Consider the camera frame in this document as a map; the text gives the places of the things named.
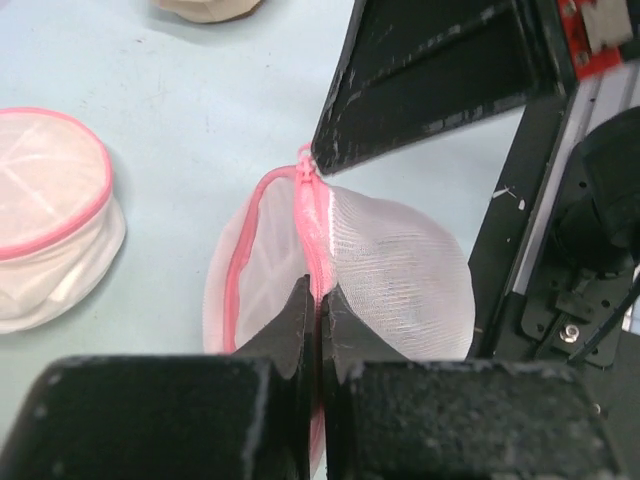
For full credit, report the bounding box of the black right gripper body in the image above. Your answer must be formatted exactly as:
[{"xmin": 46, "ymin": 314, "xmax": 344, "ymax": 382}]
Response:
[{"xmin": 470, "ymin": 1, "xmax": 639, "ymax": 370}]

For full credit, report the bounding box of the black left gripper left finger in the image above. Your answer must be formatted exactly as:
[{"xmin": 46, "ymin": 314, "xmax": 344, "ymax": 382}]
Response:
[{"xmin": 9, "ymin": 277, "xmax": 313, "ymax": 479}]

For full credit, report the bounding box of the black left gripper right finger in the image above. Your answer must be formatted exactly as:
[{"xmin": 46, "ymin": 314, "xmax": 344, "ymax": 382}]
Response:
[{"xmin": 321, "ymin": 289, "xmax": 625, "ymax": 479}]

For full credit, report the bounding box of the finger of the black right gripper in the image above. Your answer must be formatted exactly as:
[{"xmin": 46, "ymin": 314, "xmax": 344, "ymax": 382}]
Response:
[{"xmin": 312, "ymin": 0, "xmax": 575, "ymax": 175}]

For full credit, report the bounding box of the pink-trimmed mesh laundry bag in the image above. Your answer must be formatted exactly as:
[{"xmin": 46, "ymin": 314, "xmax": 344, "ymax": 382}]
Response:
[{"xmin": 203, "ymin": 154, "xmax": 475, "ymax": 478}]

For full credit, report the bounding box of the beige brown-trimmed laundry bag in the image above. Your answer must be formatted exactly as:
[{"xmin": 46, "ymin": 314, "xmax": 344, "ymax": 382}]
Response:
[{"xmin": 152, "ymin": 0, "xmax": 263, "ymax": 24}]

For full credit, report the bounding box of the pink-trimmed mesh bag rear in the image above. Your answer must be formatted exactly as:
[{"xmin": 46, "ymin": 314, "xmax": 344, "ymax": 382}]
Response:
[{"xmin": 1, "ymin": 107, "xmax": 126, "ymax": 334}]

